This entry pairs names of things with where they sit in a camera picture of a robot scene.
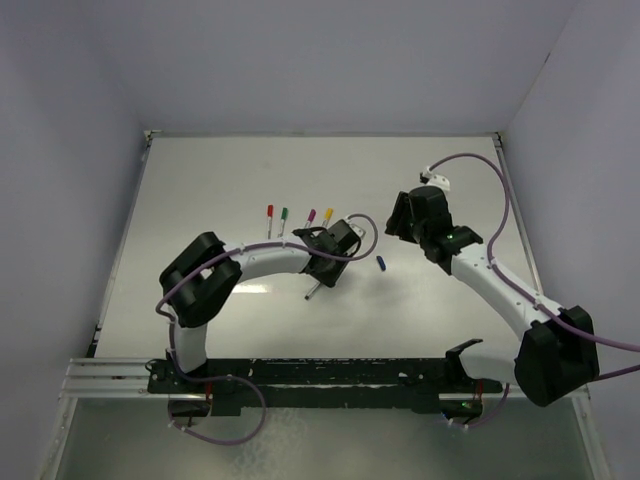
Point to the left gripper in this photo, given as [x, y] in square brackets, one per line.
[331, 278]

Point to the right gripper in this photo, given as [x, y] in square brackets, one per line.
[397, 222]

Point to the blue marker pen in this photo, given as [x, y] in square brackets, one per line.
[312, 291]

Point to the purple marker pen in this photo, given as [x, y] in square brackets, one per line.
[308, 223]

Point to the yellow marker pen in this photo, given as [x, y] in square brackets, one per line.
[325, 223]

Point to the green marker pen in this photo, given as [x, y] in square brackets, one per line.
[282, 224]

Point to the red marker pen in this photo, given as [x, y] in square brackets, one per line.
[269, 223]

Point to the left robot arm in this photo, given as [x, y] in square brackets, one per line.
[197, 284]

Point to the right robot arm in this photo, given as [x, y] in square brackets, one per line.
[555, 355]

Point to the blue pen cap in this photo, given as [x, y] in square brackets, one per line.
[381, 263]

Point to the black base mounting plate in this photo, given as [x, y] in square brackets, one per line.
[224, 387]

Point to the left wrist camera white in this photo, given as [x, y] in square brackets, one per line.
[360, 232]

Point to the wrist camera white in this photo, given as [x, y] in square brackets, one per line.
[428, 176]
[360, 232]

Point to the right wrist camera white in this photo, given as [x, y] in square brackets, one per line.
[428, 176]

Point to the aluminium frame rail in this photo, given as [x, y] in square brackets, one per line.
[123, 376]

